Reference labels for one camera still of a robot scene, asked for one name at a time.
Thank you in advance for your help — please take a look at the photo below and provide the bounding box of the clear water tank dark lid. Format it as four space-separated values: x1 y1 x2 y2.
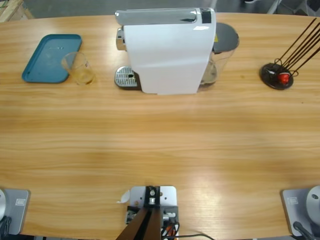
198 21 240 92

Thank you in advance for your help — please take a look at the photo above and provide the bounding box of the dark camera post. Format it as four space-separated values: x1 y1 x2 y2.
116 186 162 240

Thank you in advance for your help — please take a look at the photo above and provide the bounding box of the white mounting block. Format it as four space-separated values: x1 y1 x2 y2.
123 185 179 240

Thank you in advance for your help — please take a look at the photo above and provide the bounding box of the thin black cable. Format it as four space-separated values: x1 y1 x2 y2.
174 233 216 240

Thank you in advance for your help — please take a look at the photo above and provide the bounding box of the wooden crate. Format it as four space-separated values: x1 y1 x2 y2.
0 0 35 23

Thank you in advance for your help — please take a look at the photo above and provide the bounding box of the orange and black cable bundle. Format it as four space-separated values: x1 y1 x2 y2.
161 221 181 237

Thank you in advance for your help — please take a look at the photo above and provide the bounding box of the teal plastic tray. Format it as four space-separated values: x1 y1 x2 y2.
21 33 83 84

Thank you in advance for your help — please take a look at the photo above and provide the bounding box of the dark chair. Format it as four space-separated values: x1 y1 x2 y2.
305 0 320 18

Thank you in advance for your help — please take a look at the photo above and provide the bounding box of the white capsule coffee machine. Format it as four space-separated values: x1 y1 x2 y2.
114 6 217 96

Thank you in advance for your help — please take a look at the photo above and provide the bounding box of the red coffee capsule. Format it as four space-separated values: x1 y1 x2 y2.
278 72 291 85

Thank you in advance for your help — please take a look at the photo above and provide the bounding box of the white metal frame leg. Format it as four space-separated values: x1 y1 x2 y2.
266 0 283 15

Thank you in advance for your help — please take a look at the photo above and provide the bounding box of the clear glass cup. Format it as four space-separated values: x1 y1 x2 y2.
61 51 97 86

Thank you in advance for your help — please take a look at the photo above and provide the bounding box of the black wire capsule holder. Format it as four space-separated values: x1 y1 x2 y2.
259 17 320 90

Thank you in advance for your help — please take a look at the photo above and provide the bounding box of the white tape tag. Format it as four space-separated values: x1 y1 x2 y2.
116 189 131 205

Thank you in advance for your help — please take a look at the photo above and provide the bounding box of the arm base black cable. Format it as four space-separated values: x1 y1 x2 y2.
0 216 12 236
292 221 316 240

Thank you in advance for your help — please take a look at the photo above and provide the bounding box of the arm grey base plate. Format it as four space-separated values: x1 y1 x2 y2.
281 185 320 237
0 188 31 236

